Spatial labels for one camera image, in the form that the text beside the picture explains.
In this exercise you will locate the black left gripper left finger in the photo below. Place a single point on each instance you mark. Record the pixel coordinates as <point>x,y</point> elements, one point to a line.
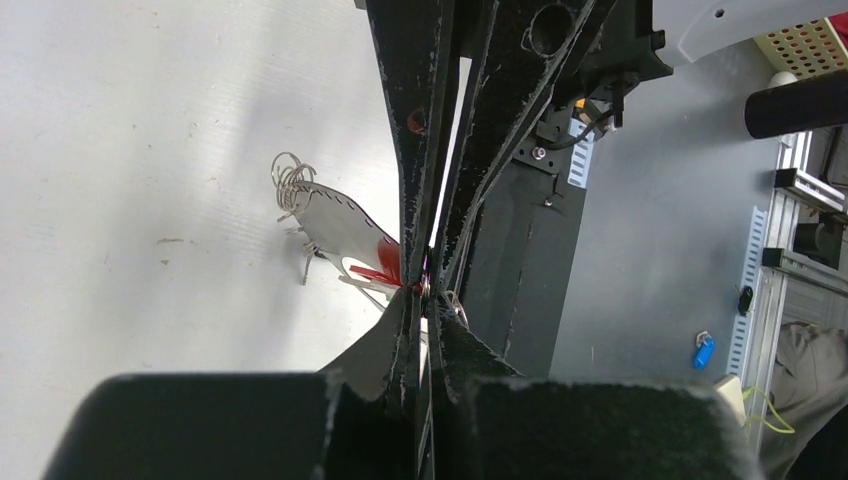
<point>352,420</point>

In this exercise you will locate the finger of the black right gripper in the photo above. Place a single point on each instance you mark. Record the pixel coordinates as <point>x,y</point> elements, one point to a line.
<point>412,41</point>

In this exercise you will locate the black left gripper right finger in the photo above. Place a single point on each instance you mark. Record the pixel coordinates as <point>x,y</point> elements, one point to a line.
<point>490,422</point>

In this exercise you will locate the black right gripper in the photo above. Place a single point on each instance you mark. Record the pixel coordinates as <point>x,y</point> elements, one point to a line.
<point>523,48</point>

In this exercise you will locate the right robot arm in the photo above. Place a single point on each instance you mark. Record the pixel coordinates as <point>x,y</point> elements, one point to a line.
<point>465,82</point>

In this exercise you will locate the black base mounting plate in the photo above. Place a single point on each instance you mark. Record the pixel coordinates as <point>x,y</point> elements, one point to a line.
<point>521,254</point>

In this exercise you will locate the white smartphone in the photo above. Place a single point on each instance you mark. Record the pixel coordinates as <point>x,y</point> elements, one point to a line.
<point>730,390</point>

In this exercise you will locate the black key fob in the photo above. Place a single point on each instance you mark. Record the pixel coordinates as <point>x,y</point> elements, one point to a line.
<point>745,300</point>

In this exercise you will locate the seated person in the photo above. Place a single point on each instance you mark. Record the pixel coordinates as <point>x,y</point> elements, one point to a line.
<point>809,391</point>

